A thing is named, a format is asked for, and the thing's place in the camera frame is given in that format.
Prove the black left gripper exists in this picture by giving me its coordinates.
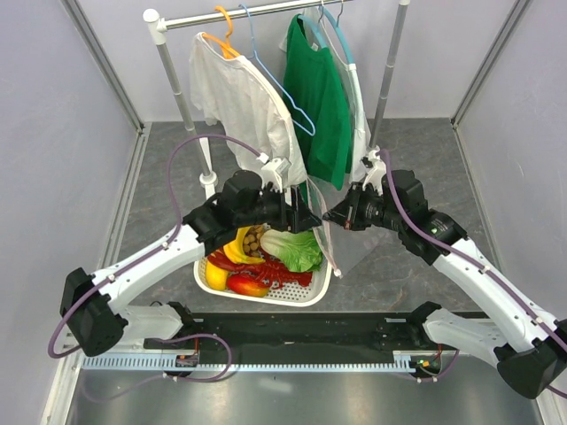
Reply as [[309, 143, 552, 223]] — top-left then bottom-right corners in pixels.
[[237, 182, 322, 235]]

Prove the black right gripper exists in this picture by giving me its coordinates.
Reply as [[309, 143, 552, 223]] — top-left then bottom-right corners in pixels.
[[323, 181, 405, 232]]

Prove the clear pink zip bag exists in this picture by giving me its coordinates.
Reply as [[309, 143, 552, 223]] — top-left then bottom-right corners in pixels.
[[307, 177, 381, 278]]

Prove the red plastic lobster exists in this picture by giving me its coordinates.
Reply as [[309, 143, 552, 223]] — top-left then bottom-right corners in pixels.
[[206, 250, 313, 290]]

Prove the yellow banana bunch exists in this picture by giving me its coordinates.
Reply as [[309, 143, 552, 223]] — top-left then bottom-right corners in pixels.
[[223, 227, 265, 265]]

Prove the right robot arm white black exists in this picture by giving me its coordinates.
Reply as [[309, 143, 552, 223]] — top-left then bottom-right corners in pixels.
[[323, 170, 566, 399]]

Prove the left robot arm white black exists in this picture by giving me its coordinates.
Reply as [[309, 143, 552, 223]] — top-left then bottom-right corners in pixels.
[[59, 171, 322, 357]]

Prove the green lettuce head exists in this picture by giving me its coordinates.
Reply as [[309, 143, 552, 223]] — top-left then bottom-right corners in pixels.
[[260, 229, 323, 273]]

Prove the brown longan bunch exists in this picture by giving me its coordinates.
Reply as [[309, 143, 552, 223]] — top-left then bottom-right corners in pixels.
[[243, 225, 266, 258]]

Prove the white perforated plastic basket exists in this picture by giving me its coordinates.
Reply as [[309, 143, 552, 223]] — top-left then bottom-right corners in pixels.
[[193, 220, 334, 308]]

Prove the red yellow mango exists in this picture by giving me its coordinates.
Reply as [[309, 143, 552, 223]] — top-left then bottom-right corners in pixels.
[[226, 274, 269, 298]]

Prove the yellow lemon fruit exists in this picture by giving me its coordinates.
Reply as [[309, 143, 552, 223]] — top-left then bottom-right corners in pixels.
[[205, 261, 230, 291]]

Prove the green t-shirt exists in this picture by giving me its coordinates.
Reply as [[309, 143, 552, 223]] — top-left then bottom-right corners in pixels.
[[283, 15, 352, 190]]

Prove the white t-shirt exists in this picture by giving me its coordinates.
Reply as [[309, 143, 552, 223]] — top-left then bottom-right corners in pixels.
[[189, 32, 307, 185]]

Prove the orange clothes hanger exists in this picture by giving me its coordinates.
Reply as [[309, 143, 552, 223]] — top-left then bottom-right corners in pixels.
[[201, 5, 242, 60]]

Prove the white garment on right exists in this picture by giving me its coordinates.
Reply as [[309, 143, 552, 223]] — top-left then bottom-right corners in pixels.
[[278, 6, 372, 185]]

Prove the teal clothes hanger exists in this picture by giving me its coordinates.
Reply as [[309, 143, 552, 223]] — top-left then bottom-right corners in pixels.
[[300, 4, 355, 69]]

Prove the grey white clothes rack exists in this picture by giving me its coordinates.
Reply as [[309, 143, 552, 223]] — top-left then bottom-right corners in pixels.
[[142, 0, 411, 200]]

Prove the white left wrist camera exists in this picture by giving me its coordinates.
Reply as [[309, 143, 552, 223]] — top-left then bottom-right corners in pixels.
[[257, 152, 291, 191]]

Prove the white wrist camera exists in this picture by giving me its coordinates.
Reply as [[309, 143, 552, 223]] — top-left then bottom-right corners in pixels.
[[362, 149, 386, 195], [257, 152, 291, 191]]

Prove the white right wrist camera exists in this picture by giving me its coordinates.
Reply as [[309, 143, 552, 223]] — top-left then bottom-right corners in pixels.
[[362, 149, 386, 195]]

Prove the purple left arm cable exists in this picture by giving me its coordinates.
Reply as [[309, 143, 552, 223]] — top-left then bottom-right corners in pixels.
[[47, 135, 271, 359]]

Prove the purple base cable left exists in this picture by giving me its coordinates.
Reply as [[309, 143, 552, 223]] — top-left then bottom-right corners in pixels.
[[82, 332, 234, 402]]

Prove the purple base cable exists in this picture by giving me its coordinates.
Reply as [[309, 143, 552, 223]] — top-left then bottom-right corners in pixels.
[[82, 332, 234, 402], [396, 349, 460, 384]]

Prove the light blue wire hanger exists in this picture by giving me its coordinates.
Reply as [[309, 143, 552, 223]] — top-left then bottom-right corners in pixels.
[[238, 4, 316, 137]]

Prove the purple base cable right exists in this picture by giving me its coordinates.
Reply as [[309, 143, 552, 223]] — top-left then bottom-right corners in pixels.
[[396, 349, 460, 384]]

